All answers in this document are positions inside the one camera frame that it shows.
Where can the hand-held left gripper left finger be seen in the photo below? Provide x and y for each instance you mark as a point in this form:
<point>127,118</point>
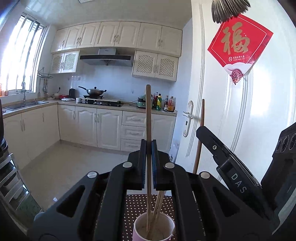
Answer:
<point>143,166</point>

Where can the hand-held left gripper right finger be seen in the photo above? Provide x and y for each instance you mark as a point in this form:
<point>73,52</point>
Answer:
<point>155,166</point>

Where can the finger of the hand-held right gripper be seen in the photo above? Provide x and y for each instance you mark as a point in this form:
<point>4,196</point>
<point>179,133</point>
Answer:
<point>212,146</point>

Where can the long wooden chopstick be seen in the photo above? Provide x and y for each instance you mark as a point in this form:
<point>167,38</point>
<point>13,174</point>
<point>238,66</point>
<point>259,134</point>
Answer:
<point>202,113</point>
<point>148,115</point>

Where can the bunch of wooden chopsticks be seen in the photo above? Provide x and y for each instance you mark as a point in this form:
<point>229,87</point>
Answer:
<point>159,204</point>

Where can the pink cup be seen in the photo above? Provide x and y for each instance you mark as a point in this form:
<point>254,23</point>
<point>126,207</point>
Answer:
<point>166,224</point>

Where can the white printed bag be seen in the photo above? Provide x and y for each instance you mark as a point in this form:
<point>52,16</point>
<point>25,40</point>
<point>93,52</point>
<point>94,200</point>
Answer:
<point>174,154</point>

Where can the white three-drawer stack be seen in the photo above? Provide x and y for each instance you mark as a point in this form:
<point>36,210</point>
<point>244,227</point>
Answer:
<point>134,132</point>

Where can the white panelled door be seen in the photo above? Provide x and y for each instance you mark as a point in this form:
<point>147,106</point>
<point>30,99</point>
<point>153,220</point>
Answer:
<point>254,104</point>

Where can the dark sauce bottle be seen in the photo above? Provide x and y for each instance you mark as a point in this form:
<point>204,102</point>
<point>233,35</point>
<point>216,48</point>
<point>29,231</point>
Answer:
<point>166,104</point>

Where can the green electric cooker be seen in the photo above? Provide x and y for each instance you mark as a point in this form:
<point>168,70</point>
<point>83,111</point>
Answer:
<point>141,103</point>

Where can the green bottle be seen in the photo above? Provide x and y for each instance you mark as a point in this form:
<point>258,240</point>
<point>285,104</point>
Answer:
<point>158,103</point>

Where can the dark red-capped bottle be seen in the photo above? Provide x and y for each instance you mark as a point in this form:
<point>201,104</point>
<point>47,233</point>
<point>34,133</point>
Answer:
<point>154,100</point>

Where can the white base cabinets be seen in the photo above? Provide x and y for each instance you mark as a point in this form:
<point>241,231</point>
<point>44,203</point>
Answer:
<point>87,127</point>

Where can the black gas stove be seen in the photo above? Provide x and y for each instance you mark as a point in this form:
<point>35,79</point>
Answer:
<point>101,102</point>

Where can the wok with lid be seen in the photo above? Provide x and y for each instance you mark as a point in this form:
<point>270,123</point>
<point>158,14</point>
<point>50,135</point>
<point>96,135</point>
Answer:
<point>94,92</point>

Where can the small white mug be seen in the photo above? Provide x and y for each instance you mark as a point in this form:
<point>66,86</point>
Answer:
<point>79,100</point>

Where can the white lattice-door cabinet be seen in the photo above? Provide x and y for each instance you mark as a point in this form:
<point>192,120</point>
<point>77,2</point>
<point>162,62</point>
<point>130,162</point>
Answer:
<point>64,62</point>
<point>155,66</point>

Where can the black kettle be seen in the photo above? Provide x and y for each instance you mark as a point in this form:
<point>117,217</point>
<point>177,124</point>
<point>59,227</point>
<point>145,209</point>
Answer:
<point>72,93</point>

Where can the red diamond door poster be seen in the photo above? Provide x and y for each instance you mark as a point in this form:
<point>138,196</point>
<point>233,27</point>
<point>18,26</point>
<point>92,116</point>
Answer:
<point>238,44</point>

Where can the red flat dish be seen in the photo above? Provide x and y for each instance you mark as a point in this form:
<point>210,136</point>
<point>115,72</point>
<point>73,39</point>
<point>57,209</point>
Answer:
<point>63,96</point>

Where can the range hood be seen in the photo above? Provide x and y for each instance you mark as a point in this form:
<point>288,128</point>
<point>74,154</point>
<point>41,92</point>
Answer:
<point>106,59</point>

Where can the steel kitchen sink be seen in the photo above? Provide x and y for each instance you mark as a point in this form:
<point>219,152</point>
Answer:
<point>25,105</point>

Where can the grey hanging ornament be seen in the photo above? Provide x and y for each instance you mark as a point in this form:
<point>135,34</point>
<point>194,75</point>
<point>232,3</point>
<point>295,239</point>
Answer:
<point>229,9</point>

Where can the chrome faucet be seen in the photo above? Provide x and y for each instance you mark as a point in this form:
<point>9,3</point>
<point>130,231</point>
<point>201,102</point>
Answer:
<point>24,92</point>

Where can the kitchen window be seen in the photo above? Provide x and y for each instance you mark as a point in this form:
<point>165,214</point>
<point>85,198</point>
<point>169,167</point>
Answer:
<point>20,55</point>

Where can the ceiling light panel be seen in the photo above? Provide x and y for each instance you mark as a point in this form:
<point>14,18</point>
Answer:
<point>87,1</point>

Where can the white upper wall cabinets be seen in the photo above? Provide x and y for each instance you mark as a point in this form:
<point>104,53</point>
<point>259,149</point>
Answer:
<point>115,37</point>

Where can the wall utensil rack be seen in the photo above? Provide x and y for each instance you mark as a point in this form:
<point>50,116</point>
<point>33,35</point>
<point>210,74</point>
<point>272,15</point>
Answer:
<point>44,76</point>

